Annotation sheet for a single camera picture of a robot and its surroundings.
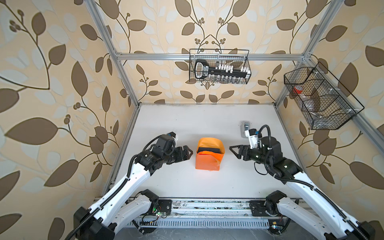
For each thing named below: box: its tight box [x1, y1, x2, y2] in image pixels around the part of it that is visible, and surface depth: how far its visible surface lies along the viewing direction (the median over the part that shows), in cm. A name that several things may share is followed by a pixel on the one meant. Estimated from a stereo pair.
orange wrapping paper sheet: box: [195, 137, 225, 171], surface depth 82 cm
